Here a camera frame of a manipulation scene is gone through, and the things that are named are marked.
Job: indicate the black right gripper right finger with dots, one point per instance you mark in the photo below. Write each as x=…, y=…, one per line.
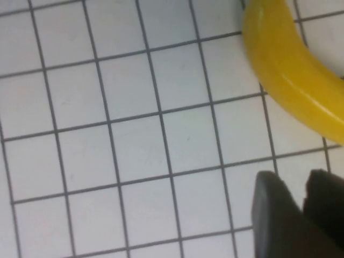
x=328, y=199

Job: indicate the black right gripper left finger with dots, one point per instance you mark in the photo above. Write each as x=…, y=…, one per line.
x=279, y=228

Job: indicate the yellow banana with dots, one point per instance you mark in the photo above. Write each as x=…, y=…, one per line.
x=282, y=61

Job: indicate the white grid tablecloth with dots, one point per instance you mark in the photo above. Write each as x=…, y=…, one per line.
x=121, y=134

